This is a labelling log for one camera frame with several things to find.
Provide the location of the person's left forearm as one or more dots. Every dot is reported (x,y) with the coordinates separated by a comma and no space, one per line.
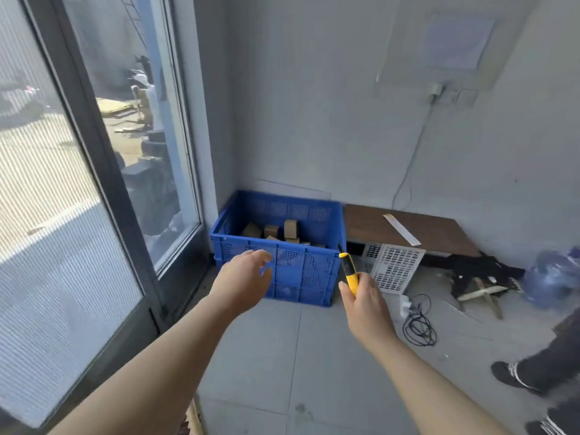
(149,380)

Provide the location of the blue plastic crate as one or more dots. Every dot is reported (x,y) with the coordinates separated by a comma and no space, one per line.
(299,267)

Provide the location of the white wall plug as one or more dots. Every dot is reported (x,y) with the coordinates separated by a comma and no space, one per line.
(436,91)

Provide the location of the person's left hand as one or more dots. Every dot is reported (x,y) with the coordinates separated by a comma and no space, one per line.
(238,285)

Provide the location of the small cardboard box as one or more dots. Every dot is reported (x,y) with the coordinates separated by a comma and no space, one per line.
(292,241)
(251,230)
(271,231)
(290,228)

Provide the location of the black framed glass door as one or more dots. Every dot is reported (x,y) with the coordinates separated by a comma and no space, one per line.
(68,276)

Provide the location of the white wall panel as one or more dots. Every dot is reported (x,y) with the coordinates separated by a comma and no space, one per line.
(453,40)

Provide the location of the glass window pane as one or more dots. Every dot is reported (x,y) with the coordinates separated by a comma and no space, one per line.
(145,122)

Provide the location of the person's right forearm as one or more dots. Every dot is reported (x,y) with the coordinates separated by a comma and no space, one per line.
(430,394)

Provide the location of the white flat strip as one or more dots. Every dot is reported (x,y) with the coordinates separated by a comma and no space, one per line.
(402,230)

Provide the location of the crossed wooden sticks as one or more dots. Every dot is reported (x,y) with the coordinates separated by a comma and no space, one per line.
(485,292)

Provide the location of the yellow utility knife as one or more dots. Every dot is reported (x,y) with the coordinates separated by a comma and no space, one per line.
(350,269)

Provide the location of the brown wooden board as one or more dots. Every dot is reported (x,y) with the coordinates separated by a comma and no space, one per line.
(435,233)

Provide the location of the blue water bottle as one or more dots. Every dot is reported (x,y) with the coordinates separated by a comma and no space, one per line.
(550,278)

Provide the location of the black cloth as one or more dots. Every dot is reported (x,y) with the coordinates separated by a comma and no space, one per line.
(480,269)

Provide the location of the person's left thumb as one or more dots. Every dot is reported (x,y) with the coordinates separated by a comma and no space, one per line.
(267,274)

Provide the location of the white wall socket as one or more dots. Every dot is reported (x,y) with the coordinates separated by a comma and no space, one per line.
(463,97)

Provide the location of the person's right hand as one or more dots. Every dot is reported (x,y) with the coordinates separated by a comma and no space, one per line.
(369,317)

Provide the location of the wooden plank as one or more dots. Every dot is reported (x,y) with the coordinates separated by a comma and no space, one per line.
(194,419)

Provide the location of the person's right thumb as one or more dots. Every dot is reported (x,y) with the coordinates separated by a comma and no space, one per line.
(345,294)

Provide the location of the white power adapter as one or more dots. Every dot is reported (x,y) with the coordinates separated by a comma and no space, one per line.
(404,307)

